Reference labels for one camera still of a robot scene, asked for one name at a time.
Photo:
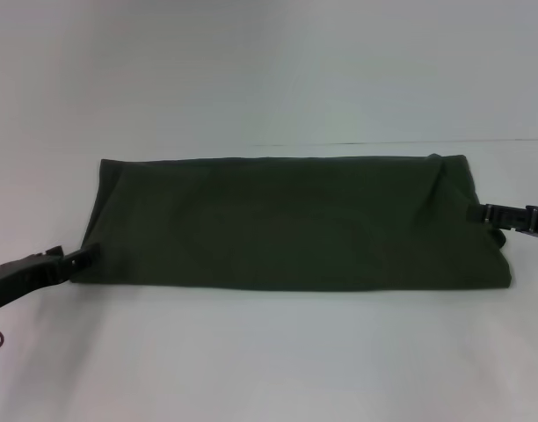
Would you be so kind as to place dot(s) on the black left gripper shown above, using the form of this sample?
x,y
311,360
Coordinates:
x,y
18,277

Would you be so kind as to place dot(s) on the dark green shirt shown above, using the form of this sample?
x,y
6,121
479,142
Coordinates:
x,y
295,220

